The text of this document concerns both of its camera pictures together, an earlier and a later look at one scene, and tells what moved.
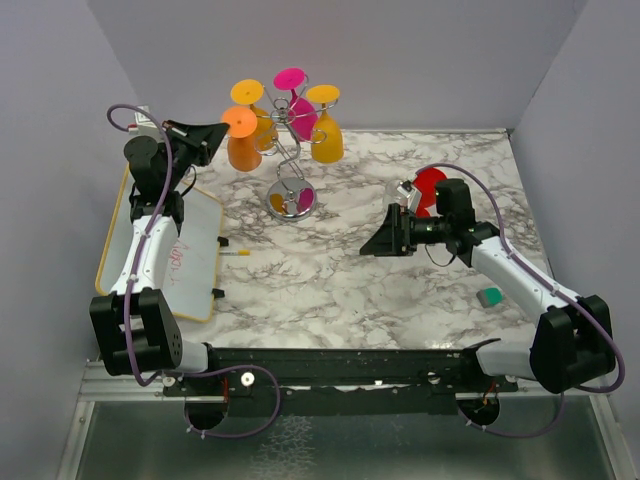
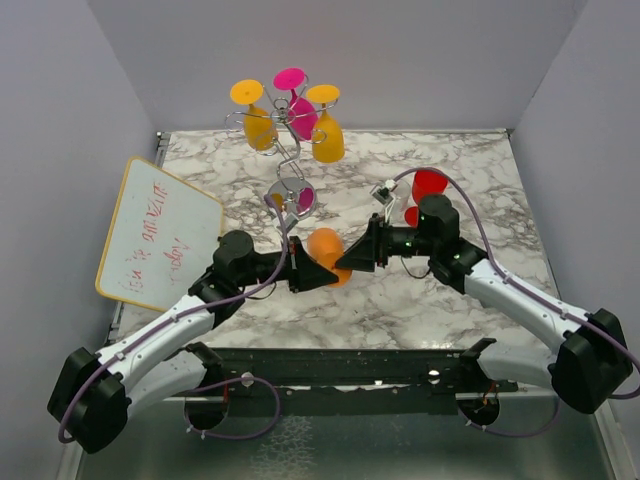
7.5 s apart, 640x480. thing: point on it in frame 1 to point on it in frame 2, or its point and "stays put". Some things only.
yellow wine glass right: x=327 y=139 stays put
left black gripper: x=194 y=136 to x=304 y=273
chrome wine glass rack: x=292 y=198 stays put
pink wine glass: x=302 y=114 stays put
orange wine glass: x=243 y=148 to x=326 y=245
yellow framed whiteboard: x=191 y=274 stays put
